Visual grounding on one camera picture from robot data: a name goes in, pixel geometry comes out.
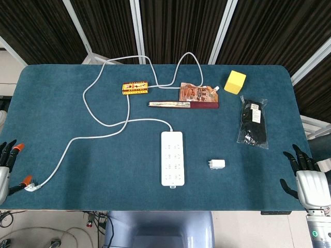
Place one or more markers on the red button switch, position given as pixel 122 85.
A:
pixel 90 223

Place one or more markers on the white power strip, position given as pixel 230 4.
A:
pixel 172 157

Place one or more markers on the teal table cloth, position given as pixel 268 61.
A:
pixel 103 165

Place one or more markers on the white screen frame post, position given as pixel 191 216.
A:
pixel 137 25
pixel 224 25
pixel 77 25
pixel 11 50
pixel 310 62

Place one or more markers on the orange spouted sauce pouch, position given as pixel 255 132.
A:
pixel 197 93

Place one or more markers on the dark grey chair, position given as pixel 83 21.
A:
pixel 320 148

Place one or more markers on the blue grey robot torso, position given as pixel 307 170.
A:
pixel 157 230

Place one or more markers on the small yellow red box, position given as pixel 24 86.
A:
pixel 135 88

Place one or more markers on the white screen base foot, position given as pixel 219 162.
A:
pixel 90 58

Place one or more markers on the black desk control panel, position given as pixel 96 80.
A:
pixel 275 213

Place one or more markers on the chrome caster wheel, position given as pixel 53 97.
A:
pixel 4 244
pixel 55 244

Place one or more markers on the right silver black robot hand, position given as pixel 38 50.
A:
pixel 311 183

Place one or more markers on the yellow sponge cube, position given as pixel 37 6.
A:
pixel 234 82

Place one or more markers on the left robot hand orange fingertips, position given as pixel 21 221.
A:
pixel 3 178

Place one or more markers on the black socks in plastic bag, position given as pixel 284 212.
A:
pixel 254 124

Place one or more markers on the white plug adapter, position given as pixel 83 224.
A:
pixel 218 164

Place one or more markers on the white metal rack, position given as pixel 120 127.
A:
pixel 315 126

